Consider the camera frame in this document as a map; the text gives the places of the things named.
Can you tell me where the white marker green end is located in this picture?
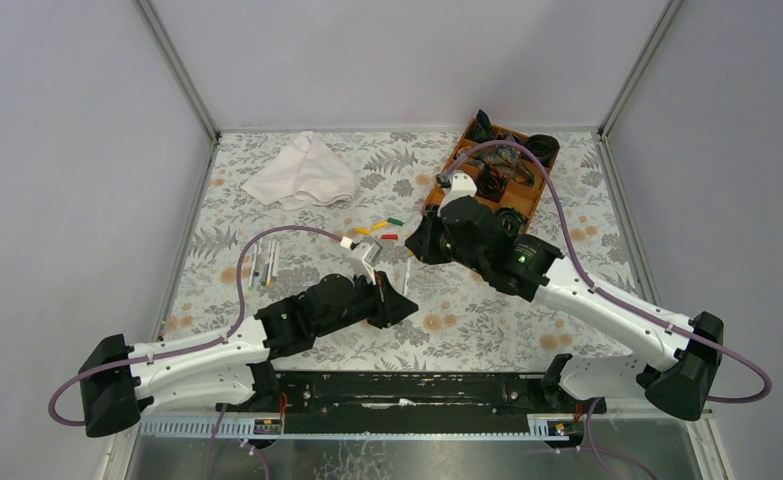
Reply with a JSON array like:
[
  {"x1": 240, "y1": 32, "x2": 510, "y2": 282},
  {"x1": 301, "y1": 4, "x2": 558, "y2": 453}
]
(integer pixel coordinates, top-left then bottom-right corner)
[{"x1": 248, "y1": 241, "x2": 260, "y2": 289}]

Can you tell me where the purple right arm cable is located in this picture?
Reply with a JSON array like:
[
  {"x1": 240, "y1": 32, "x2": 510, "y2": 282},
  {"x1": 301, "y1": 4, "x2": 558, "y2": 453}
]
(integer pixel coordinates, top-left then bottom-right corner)
[{"x1": 435, "y1": 139, "x2": 774, "y2": 480}]

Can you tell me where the patterned fabric strip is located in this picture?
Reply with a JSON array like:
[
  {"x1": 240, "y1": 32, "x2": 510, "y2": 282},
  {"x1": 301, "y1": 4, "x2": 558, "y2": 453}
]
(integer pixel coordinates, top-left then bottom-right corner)
[{"x1": 453, "y1": 130, "x2": 535, "y2": 187}]

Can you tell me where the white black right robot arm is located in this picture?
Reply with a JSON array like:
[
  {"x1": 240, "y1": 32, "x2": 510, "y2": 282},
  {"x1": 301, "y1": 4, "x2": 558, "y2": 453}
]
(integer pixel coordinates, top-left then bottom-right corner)
[{"x1": 405, "y1": 197, "x2": 724, "y2": 421}]

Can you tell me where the dark rolled fabric back right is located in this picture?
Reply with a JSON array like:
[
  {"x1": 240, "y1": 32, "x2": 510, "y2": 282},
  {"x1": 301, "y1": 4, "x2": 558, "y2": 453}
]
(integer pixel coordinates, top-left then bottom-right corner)
[{"x1": 523, "y1": 134, "x2": 560, "y2": 169}]

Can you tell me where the wooden compartment tray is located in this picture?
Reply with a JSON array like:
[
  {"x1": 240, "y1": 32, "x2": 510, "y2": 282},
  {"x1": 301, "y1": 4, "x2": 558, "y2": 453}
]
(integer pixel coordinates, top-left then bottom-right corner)
[{"x1": 444, "y1": 110, "x2": 560, "y2": 233}]

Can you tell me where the white marker middle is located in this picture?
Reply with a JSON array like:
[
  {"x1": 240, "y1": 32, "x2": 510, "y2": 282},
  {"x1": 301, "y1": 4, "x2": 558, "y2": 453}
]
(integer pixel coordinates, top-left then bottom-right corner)
[{"x1": 259, "y1": 240, "x2": 273, "y2": 286}]

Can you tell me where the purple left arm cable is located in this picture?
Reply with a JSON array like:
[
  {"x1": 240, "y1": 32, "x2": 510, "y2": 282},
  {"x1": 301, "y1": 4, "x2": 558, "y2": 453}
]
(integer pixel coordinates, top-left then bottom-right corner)
[{"x1": 47, "y1": 225, "x2": 356, "y2": 427}]

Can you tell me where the dark rolled fabric front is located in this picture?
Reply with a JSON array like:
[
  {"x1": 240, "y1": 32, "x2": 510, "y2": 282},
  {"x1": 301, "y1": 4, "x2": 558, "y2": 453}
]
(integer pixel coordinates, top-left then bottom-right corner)
[{"x1": 495, "y1": 207, "x2": 529, "y2": 234}]

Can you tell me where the dark folded fabric back left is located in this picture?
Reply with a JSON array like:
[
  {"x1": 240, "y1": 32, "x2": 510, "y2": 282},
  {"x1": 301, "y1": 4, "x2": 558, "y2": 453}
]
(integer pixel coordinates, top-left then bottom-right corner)
[{"x1": 465, "y1": 110, "x2": 497, "y2": 143}]

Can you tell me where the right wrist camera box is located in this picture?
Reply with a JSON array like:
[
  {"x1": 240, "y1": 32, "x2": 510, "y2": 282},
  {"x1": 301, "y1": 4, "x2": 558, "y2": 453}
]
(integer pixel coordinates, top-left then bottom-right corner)
[{"x1": 436, "y1": 171, "x2": 477, "y2": 209}]

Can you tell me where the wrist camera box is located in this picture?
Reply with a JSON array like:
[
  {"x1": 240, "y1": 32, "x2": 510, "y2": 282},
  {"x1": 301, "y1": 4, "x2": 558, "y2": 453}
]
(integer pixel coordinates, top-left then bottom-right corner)
[
  {"x1": 348, "y1": 239, "x2": 382, "y2": 283},
  {"x1": 436, "y1": 171, "x2": 477, "y2": 209}
]

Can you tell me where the white crumpled cloth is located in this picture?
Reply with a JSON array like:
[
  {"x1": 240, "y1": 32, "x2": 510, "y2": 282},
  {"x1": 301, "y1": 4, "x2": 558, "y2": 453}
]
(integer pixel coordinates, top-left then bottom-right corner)
[{"x1": 242, "y1": 131, "x2": 358, "y2": 211}]

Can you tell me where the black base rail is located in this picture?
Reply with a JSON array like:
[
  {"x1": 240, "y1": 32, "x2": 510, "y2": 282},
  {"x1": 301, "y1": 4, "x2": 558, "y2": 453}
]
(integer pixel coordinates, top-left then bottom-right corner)
[{"x1": 227, "y1": 371, "x2": 606, "y2": 438}]

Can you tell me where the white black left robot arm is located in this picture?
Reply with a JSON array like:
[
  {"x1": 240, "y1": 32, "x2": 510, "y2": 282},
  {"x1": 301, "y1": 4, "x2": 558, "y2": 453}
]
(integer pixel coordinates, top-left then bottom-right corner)
[{"x1": 79, "y1": 271, "x2": 418, "y2": 438}]

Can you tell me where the white marker grey tip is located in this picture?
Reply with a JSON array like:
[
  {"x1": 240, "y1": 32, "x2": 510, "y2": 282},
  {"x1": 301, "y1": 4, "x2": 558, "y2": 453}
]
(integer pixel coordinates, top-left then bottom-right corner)
[{"x1": 254, "y1": 241, "x2": 264, "y2": 287}]

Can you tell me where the dark rolled fabric centre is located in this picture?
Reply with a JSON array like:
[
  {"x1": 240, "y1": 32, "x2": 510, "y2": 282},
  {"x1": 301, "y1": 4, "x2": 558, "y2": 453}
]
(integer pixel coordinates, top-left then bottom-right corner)
[{"x1": 474, "y1": 165, "x2": 507, "y2": 203}]

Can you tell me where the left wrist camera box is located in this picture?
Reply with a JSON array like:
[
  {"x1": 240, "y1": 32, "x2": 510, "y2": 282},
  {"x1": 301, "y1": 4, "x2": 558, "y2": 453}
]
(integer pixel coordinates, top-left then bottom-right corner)
[{"x1": 348, "y1": 239, "x2": 382, "y2": 283}]

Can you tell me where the dark rolled fabric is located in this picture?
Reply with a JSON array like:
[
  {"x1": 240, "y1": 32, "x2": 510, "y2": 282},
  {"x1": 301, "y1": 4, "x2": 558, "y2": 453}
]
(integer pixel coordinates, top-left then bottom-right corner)
[
  {"x1": 495, "y1": 207, "x2": 529, "y2": 234},
  {"x1": 474, "y1": 165, "x2": 507, "y2": 203},
  {"x1": 523, "y1": 134, "x2": 560, "y2": 169}
]

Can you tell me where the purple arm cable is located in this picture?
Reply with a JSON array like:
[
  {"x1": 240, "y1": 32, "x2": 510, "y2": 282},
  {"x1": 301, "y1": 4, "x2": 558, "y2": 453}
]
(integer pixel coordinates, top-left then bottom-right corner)
[
  {"x1": 435, "y1": 139, "x2": 774, "y2": 480},
  {"x1": 47, "y1": 225, "x2": 356, "y2": 427}
]

